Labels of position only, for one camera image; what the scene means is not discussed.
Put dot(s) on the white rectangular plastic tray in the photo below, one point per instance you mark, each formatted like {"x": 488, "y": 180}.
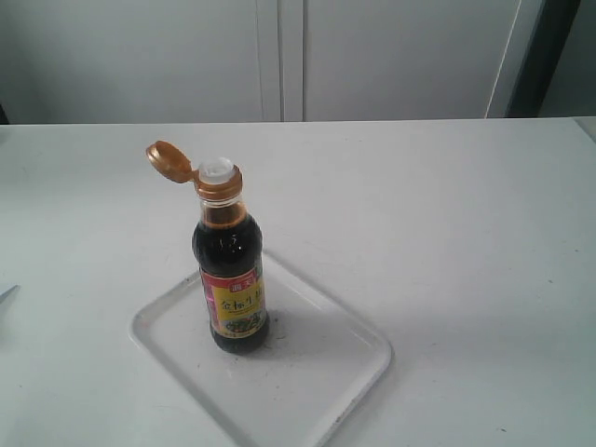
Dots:
{"x": 317, "y": 363}

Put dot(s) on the dark vertical post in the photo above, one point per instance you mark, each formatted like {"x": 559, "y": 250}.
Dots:
{"x": 552, "y": 28}

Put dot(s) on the white cabinet doors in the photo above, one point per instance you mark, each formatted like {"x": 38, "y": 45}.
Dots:
{"x": 241, "y": 61}

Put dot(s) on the soy sauce bottle gold cap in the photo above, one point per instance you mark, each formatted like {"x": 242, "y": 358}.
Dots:
{"x": 228, "y": 245}

